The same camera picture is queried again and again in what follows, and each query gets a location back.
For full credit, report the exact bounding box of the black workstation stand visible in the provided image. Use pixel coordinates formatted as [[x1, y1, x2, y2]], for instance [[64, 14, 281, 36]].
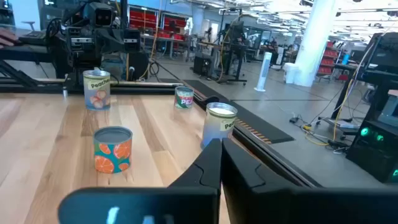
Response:
[[192, 18, 249, 85]]

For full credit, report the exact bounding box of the black equipment cart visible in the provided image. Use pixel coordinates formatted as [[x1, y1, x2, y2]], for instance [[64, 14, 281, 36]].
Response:
[[356, 30, 398, 94]]

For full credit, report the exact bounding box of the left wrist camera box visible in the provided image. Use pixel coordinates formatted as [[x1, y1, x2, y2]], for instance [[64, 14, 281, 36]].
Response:
[[83, 2, 115, 28]]

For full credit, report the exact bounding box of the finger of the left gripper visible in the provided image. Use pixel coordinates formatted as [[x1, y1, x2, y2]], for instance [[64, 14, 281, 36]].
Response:
[[93, 28, 104, 56], [103, 28, 116, 56]]

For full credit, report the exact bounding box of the red green peas can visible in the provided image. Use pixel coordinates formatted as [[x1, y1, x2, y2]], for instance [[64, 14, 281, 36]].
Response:
[[174, 86, 195, 110]]

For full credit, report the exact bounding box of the white tower fan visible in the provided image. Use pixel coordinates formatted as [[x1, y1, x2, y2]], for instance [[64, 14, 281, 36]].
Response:
[[253, 51, 273, 93]]

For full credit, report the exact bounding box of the black aluminium table frame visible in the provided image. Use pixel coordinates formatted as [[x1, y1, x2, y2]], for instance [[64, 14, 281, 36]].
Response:
[[0, 58, 324, 189]]

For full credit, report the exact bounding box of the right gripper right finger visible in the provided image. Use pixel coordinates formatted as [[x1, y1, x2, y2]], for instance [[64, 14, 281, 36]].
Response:
[[221, 138, 398, 224]]

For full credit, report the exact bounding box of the yellow floor cable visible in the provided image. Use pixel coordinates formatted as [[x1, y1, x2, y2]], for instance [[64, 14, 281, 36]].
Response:
[[301, 77, 355, 147]]

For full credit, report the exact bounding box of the black computer with green lights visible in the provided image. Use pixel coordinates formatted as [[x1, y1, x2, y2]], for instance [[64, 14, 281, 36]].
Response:
[[345, 119, 398, 184]]

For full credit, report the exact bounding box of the white trash bin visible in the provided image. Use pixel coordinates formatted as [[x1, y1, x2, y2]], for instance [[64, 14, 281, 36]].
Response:
[[282, 62, 300, 85]]

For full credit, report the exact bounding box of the white round building column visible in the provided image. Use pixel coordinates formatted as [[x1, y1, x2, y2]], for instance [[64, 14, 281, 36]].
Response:
[[294, 0, 338, 88]]

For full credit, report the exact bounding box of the dark grey desk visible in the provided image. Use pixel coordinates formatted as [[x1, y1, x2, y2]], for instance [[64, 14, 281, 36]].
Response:
[[0, 43, 57, 63]]

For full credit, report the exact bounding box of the peaches label tin can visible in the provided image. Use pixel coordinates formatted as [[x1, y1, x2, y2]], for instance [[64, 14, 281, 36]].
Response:
[[200, 101, 239, 150], [82, 68, 111, 111]]

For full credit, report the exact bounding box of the black hazard-striped floor mat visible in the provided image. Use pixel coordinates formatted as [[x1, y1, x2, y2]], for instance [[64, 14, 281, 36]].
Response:
[[183, 79, 295, 146]]

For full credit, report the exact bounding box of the hanging yellow cable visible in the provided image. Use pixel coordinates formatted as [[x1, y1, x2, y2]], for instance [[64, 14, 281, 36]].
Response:
[[139, 0, 162, 80]]

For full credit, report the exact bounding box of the red storage bin shelf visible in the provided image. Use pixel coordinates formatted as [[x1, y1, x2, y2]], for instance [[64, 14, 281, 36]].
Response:
[[129, 7, 189, 41], [317, 40, 340, 83]]

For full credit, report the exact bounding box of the person's hand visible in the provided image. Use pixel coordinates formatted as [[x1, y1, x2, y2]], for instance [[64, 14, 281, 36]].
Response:
[[0, 27, 19, 49]]

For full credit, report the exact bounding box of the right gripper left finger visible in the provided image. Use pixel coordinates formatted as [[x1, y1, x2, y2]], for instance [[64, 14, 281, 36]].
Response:
[[57, 138, 223, 224]]

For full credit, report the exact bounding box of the orange slices print can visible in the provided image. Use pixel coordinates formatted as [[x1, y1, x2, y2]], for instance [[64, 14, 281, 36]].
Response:
[[93, 126, 134, 174]]

